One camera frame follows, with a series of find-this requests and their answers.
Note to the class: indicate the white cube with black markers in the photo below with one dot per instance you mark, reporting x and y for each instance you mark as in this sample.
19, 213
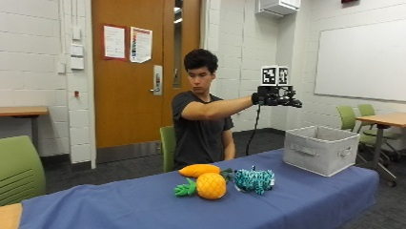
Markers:
274, 75

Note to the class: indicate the green chair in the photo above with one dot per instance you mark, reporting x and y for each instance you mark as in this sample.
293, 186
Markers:
168, 148
20, 171
371, 122
348, 118

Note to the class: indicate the grey fabric storage bin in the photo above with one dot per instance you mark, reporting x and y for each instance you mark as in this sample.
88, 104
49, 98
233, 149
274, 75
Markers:
318, 149

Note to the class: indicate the the person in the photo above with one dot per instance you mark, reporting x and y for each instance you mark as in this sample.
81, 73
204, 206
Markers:
198, 127

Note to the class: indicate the whiteboard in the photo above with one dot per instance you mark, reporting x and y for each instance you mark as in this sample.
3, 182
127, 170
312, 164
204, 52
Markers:
361, 62

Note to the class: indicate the wooden table with metal legs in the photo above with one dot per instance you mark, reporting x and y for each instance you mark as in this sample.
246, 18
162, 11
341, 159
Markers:
382, 120

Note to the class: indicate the orange plush mango toy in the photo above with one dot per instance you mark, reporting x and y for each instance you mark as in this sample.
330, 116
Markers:
197, 170

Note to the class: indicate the orange plush pineapple toy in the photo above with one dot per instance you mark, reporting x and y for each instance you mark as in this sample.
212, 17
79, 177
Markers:
209, 186

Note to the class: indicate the wooden door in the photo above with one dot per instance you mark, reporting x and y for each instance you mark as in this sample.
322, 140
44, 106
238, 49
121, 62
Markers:
129, 73

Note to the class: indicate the colourful printed poster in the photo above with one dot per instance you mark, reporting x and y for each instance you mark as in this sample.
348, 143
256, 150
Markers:
140, 44

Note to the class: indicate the blue tablecloth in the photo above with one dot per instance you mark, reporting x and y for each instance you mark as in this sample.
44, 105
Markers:
210, 203

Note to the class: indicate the white paper with red border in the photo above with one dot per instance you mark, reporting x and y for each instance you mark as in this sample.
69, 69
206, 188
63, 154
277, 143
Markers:
115, 42

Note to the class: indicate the wooden table corner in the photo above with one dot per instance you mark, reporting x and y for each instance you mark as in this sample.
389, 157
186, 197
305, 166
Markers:
9, 217

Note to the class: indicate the white wall-mounted unit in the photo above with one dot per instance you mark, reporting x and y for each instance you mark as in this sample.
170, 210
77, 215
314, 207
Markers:
277, 7

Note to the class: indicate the red wall pull station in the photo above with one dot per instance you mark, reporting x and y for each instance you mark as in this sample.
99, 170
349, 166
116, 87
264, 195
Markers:
76, 93

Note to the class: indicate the white wall switch boxes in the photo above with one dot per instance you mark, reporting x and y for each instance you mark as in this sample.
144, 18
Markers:
76, 47

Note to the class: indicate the wooden wall desk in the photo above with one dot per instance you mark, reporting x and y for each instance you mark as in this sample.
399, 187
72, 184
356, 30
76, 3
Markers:
23, 111

